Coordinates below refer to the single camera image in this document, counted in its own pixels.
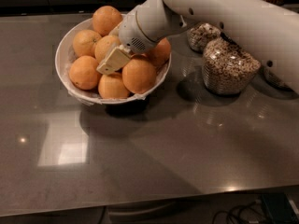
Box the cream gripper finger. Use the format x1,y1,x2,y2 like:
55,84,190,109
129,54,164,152
96,45,132,75
109,22,122,36

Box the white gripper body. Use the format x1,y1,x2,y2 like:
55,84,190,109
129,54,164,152
119,0,187,54

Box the orange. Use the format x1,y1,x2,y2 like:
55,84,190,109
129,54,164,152
94,35,121,63
68,56,102,91
98,72,130,99
72,29,102,57
145,38,171,68
93,6,122,36
122,55,157,94

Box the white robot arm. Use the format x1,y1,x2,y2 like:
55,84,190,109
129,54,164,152
97,0,299,92

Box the white bowl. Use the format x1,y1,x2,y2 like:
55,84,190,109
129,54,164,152
55,18,171,105

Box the back left glass cereal jar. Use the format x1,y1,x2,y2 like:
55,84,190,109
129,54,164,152
187,23,221,53

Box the front glass cereal jar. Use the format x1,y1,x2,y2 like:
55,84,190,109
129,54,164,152
202,37,261,95

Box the dark box under table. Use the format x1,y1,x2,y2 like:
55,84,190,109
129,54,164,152
260,193,299,224

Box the black cables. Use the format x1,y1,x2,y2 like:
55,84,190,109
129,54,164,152
212,201,269,224

